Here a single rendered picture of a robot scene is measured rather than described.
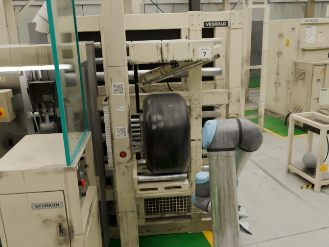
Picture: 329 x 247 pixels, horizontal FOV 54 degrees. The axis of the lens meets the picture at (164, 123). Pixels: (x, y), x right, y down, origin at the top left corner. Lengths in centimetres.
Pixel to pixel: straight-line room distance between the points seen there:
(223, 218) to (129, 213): 119
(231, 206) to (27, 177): 93
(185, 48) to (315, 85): 416
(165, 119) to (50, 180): 79
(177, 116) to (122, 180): 62
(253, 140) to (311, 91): 490
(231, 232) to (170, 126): 86
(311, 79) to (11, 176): 531
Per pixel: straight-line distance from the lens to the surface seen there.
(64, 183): 162
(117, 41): 207
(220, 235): 136
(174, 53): 234
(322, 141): 398
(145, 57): 233
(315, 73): 620
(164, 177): 221
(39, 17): 243
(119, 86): 209
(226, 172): 131
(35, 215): 172
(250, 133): 133
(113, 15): 207
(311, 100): 625
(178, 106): 205
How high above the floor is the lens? 186
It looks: 16 degrees down
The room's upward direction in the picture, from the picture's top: 2 degrees counter-clockwise
